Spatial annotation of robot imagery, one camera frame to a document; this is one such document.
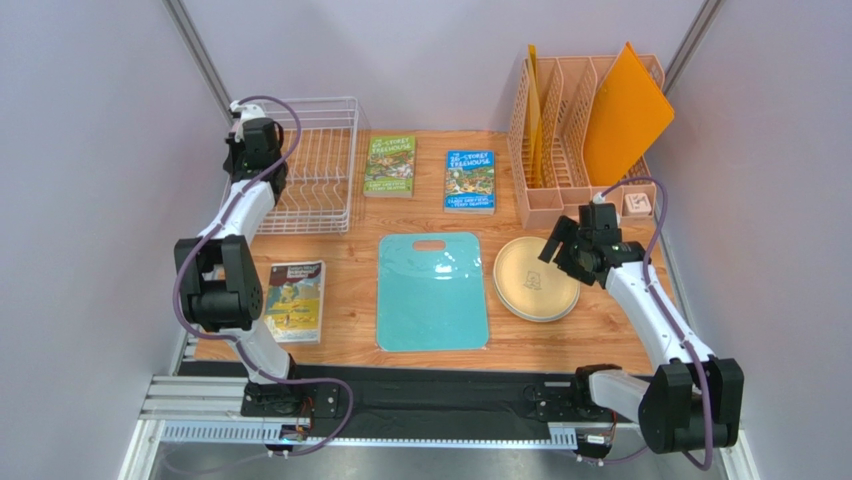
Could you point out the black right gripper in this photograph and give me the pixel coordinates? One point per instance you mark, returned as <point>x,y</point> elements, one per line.
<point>573,250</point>

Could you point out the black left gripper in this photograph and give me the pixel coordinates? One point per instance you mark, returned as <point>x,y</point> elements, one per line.
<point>235,148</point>

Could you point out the tan plate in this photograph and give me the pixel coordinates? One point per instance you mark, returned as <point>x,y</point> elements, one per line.
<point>518,273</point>

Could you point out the blue plate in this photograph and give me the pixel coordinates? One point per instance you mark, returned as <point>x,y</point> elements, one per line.
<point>540,310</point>

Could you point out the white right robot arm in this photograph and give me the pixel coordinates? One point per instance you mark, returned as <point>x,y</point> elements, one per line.
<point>693,400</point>

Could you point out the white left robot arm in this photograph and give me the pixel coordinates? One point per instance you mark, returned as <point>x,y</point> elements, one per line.
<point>218,294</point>

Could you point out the blue 26-Storey Treehouse book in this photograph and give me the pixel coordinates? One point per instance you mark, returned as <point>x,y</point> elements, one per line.
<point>470,182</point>

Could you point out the thin orange folder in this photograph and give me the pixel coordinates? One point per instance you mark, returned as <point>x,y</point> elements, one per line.
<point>534,114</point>

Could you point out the pink plastic desk organizer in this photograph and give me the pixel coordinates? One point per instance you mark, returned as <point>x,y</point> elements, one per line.
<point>566,86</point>

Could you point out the green 65-Storey Treehouse book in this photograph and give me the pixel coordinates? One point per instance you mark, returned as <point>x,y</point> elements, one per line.
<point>390,167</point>

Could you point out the teal cutting board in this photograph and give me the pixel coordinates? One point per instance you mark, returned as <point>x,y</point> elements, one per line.
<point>431,293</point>

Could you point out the Brideshead Revisited paperback book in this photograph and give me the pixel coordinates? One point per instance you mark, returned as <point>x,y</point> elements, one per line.
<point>294,302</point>

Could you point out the black base mat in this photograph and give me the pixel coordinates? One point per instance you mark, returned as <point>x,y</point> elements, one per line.
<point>430,404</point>

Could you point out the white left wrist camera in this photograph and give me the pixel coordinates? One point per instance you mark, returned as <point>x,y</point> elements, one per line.
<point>241,114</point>

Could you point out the white wire dish rack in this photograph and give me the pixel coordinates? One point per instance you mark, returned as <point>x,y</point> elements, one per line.
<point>321,138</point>

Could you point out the aluminium frame rail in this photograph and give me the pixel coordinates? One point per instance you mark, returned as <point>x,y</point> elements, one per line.
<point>201,407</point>

